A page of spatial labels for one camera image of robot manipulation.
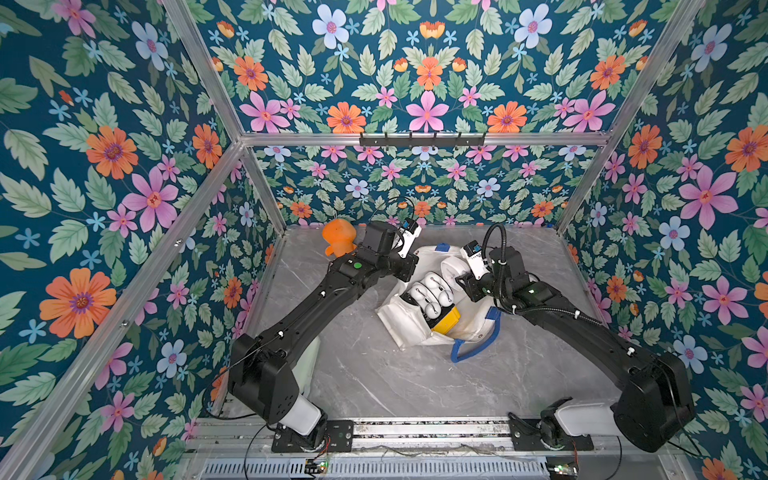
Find orange plush toy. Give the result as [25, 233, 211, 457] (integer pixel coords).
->
[322, 218, 357, 258]

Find aluminium cage frame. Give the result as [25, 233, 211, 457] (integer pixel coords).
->
[1, 1, 679, 479]

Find white black twin-bell alarm clock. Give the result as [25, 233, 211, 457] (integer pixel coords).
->
[401, 271, 455, 321]

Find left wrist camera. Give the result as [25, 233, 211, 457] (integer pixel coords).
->
[394, 219, 422, 258]

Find white vented cable duct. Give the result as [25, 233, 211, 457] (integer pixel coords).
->
[200, 457, 550, 479]

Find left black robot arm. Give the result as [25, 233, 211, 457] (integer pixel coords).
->
[227, 220, 422, 444]

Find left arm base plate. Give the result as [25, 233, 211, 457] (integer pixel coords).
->
[271, 419, 355, 454]

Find black hook rail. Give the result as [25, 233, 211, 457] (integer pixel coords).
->
[358, 132, 486, 149]

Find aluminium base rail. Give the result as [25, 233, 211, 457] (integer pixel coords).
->
[188, 416, 645, 455]

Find yellow alarm clock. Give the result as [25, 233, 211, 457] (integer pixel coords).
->
[430, 306, 461, 335]

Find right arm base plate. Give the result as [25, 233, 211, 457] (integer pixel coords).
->
[507, 412, 595, 451]

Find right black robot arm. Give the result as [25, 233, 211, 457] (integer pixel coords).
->
[454, 241, 696, 453]

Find white canvas bag blue handles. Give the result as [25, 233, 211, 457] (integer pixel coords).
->
[376, 243, 502, 363]

